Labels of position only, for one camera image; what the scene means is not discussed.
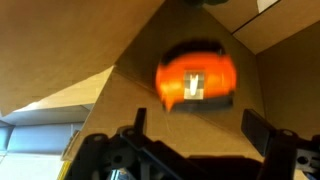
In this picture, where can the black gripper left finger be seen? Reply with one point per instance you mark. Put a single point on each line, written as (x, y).
(96, 156)

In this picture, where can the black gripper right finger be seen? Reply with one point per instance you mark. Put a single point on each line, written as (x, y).
(283, 153)

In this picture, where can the orange black tape measure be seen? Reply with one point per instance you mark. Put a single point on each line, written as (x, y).
(173, 80)

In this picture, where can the open cardboard shipping box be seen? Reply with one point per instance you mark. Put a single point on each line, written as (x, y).
(50, 40)

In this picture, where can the grey upholstered bench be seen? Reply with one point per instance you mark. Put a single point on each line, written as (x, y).
(33, 136)

